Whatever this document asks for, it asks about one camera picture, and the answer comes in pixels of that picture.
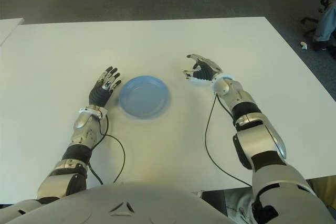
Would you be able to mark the blue round plate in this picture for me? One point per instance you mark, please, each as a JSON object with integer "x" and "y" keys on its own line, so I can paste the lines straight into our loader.
{"x": 144, "y": 98}

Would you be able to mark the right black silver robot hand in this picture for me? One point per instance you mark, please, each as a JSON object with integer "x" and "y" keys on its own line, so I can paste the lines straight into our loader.
{"x": 206, "y": 69}

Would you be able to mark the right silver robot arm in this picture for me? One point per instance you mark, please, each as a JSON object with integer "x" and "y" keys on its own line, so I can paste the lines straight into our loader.
{"x": 260, "y": 140}

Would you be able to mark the white side table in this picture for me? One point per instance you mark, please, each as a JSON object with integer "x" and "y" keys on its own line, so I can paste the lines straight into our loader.
{"x": 9, "y": 28}

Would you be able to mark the small white floor object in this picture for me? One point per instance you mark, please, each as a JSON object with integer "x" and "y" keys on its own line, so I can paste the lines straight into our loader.
{"x": 304, "y": 45}

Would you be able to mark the person in blue jeans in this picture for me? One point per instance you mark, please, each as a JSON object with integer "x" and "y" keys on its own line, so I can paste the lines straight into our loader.
{"x": 326, "y": 24}

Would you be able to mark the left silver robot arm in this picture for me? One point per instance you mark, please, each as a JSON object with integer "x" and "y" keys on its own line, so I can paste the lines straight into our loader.
{"x": 82, "y": 132}

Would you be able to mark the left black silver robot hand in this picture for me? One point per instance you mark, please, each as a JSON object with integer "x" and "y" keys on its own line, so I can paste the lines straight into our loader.
{"x": 99, "y": 95}

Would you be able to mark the grey robot torso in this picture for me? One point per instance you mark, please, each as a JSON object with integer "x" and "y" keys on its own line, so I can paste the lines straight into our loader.
{"x": 131, "y": 203}

